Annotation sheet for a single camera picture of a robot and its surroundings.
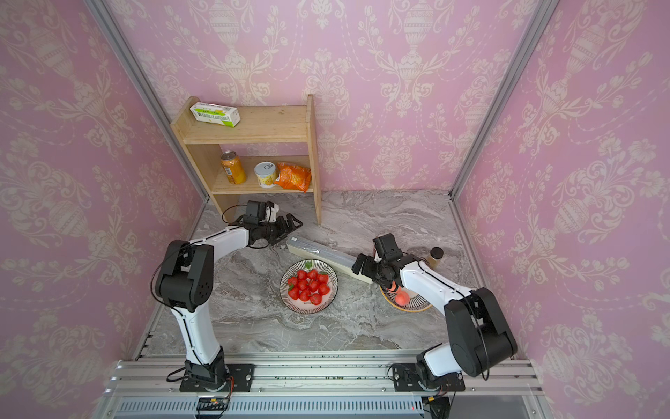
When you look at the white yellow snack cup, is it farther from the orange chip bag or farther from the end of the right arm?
the end of the right arm

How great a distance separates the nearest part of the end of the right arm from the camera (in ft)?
2.14

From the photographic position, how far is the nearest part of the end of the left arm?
0.80 m

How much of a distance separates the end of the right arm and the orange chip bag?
12.9 inches

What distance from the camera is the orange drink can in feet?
2.92

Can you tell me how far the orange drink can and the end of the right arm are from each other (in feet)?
1.71

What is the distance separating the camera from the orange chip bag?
36.0 inches

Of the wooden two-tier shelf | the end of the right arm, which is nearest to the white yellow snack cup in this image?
the wooden two-tier shelf

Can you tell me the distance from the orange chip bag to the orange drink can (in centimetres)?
13
